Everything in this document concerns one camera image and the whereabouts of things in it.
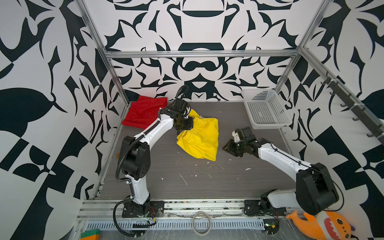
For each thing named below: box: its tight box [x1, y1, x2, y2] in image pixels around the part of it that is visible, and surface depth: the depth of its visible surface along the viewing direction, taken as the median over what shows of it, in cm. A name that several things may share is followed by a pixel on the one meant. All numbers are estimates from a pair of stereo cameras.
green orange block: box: [80, 229, 100, 240], surface depth 68 cm
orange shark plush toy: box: [286, 210, 352, 240], surface depth 65 cm
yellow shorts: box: [176, 109, 219, 162], surface depth 91 cm
